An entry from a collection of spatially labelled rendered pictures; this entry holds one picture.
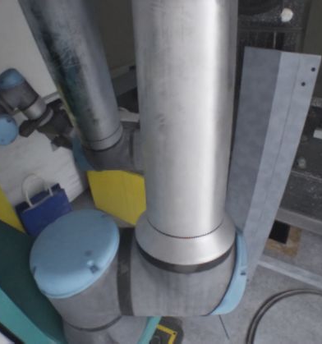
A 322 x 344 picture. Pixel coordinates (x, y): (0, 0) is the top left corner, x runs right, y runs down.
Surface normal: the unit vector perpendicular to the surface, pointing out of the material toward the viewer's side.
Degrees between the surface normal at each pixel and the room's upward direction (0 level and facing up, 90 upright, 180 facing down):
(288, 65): 90
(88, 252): 7
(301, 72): 90
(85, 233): 7
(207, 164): 81
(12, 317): 90
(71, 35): 109
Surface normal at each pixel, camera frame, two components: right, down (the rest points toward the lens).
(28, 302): -0.04, -0.80
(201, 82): 0.20, 0.44
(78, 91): 0.11, 0.84
